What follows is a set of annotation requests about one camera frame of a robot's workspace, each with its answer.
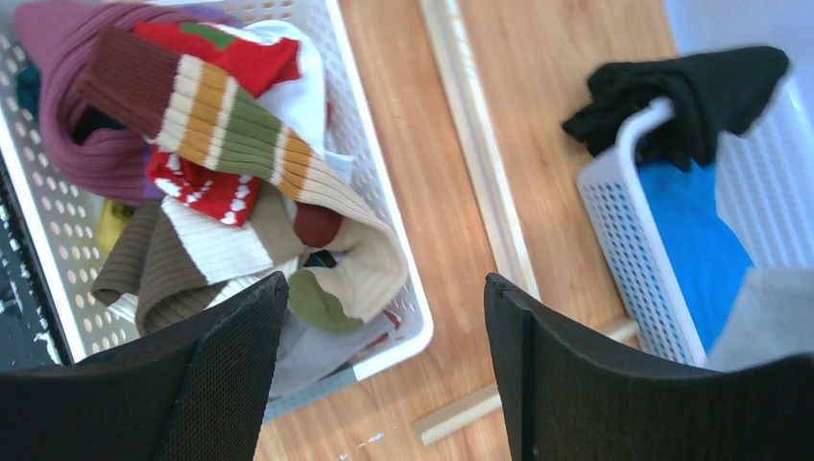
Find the blue cloth in basket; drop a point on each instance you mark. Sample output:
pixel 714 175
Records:
pixel 707 257

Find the red patterned sock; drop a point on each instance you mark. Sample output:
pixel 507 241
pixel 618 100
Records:
pixel 225 197

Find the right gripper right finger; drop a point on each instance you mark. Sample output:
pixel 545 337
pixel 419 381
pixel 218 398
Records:
pixel 569 392

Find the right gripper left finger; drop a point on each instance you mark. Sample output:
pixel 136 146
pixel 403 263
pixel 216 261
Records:
pixel 196 390

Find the white front basket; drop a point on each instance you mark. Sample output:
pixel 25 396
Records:
pixel 61 218

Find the grey towel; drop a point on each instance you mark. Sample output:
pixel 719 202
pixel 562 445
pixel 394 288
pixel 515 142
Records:
pixel 772 318

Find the black cloth on basket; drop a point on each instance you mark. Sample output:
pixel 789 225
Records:
pixel 711 93

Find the purple striped sock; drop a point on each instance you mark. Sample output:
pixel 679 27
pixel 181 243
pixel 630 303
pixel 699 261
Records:
pixel 58 37

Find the white back basket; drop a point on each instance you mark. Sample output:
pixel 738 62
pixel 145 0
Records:
pixel 764 192

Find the wooden drying rack frame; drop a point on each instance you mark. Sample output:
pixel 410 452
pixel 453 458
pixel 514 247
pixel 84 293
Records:
pixel 447 33

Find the brown argyle sock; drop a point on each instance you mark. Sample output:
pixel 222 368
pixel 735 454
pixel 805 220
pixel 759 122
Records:
pixel 353 264

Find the white basket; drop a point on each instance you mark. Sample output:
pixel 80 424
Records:
pixel 764 192
pixel 61 218

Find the yellow sock in basket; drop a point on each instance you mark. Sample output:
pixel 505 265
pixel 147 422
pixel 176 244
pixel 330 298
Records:
pixel 113 219

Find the white sock striped cuff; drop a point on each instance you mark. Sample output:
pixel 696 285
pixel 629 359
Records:
pixel 301 103

